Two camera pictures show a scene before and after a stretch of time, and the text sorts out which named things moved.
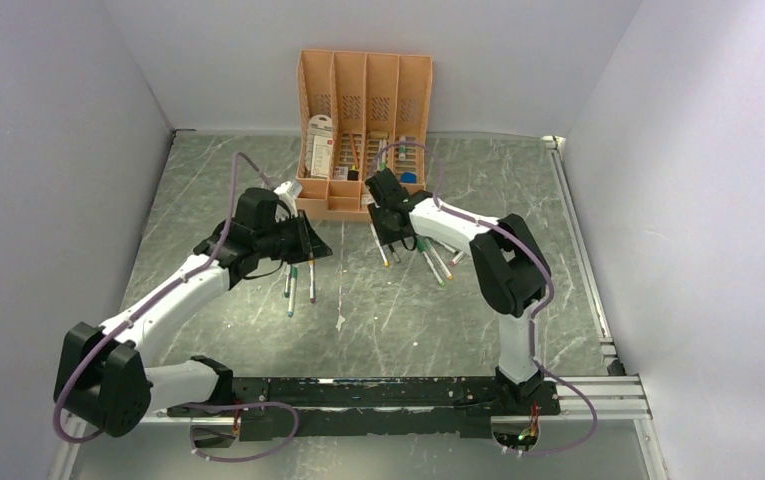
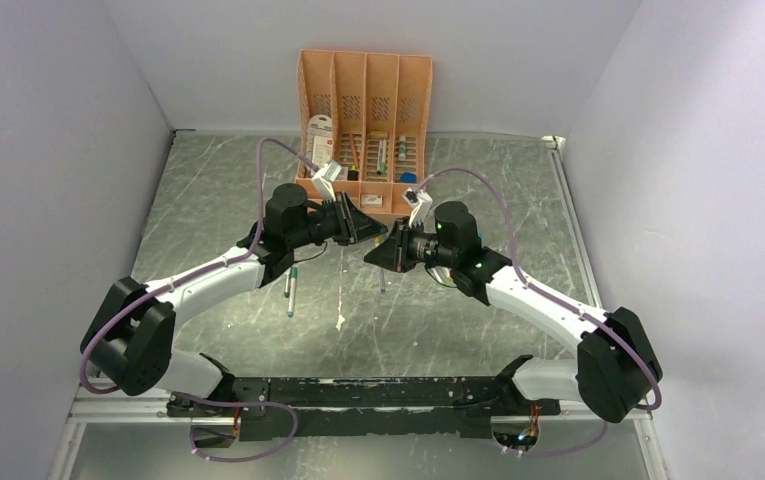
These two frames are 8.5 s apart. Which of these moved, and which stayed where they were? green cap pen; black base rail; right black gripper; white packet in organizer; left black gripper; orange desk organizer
Moved: right black gripper; left black gripper
Stayed: orange desk organizer; white packet in organizer; green cap pen; black base rail
